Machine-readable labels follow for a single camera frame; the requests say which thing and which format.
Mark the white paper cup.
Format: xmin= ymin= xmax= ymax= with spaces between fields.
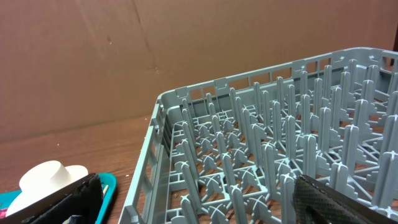
xmin=19 ymin=161 xmax=71 ymax=201

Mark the wooden chopstick left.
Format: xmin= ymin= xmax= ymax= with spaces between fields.
xmin=103 ymin=185 xmax=109 ymax=196

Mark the grey plastic dish rack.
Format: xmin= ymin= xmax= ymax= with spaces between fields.
xmin=119 ymin=47 xmax=397 ymax=223

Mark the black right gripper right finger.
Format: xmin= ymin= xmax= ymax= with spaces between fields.
xmin=292 ymin=175 xmax=397 ymax=224

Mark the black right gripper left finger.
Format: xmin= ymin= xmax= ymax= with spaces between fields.
xmin=1 ymin=173 xmax=103 ymax=224

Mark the teal plastic tray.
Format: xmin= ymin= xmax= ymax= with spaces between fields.
xmin=1 ymin=173 xmax=117 ymax=224

